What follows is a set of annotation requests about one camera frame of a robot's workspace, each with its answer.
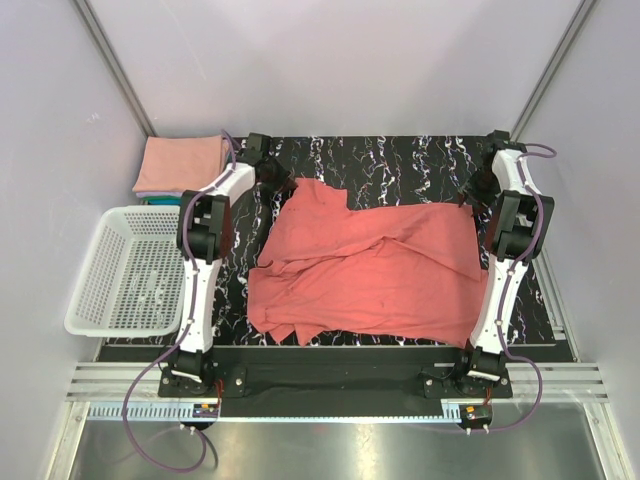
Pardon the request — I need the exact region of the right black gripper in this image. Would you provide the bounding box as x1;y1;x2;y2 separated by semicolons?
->
456;166;500;215

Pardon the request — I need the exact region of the red t shirt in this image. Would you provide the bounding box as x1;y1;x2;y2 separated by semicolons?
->
247;178;487;347

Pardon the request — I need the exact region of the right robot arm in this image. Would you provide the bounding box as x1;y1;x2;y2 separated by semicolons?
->
451;130;557;398

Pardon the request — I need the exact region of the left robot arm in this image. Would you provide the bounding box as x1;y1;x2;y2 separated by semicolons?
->
163;133;296;396

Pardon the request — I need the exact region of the folded pink t shirt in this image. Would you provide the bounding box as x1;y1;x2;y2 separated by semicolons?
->
133;135;230;195

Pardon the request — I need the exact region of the folded lilac t shirt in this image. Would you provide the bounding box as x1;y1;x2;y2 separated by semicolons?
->
134;190;184;198

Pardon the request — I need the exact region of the white plastic basket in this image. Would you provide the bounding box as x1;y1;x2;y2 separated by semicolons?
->
64;205;184;338

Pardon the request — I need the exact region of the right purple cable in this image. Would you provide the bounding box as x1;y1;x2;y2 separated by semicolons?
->
464;143;559;434

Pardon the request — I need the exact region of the purple cable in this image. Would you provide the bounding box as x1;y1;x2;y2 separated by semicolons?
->
122;129;241;474
464;143;559;434

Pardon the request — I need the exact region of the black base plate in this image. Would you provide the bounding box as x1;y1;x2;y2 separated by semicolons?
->
158;346;512;407

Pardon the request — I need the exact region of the white slotted cable duct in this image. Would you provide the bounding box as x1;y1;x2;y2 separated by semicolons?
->
88;399;464;422

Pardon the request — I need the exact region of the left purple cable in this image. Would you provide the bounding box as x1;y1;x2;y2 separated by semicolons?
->
122;129;241;474

